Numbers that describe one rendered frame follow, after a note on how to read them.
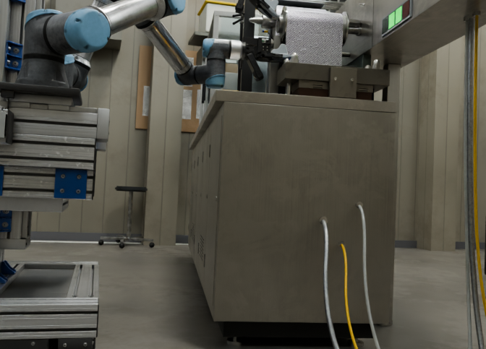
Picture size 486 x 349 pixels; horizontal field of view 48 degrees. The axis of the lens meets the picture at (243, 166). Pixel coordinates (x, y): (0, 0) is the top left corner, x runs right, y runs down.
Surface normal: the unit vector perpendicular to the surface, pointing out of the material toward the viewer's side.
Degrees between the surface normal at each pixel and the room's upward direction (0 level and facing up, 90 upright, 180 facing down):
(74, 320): 90
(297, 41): 90
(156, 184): 90
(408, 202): 90
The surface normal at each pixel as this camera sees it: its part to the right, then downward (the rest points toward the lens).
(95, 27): 0.79, 0.07
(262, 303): 0.13, -0.04
